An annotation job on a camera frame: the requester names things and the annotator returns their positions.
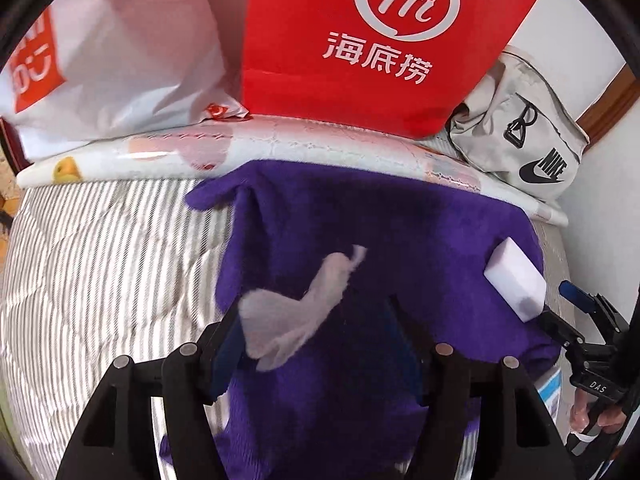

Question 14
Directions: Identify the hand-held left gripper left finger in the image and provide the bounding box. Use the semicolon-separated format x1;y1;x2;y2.
55;305;246;480

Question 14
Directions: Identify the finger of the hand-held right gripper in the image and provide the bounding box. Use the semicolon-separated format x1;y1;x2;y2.
559;280;628;341
537;310;586;356

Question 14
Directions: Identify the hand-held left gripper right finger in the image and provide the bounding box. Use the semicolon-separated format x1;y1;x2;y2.
385;295;581;480

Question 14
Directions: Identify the white sponge block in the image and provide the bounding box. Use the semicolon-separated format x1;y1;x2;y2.
483;237;547;323

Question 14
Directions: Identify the white tissue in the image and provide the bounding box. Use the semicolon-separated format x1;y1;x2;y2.
237;244;368;372

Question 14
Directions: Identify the person's right hand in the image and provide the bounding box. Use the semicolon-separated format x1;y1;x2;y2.
570;390;628;433

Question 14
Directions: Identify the blue and white packet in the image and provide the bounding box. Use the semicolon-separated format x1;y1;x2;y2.
532;367;576;441

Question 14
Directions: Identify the purple towel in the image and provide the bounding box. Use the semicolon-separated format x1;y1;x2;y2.
160;159;561;480

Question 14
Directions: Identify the grey sling bag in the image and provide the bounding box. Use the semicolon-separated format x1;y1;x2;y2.
447;45;591;203

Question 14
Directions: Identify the dark red furniture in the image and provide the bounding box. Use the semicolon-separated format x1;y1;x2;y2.
0;115;31;171

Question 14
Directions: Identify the white plastic shopping bag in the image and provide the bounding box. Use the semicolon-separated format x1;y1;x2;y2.
0;0;251;158

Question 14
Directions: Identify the red paper bag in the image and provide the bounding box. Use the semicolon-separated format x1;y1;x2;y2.
241;0;548;138

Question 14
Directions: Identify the brown wooden bed frame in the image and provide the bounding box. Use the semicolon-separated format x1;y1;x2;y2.
575;62;640;146

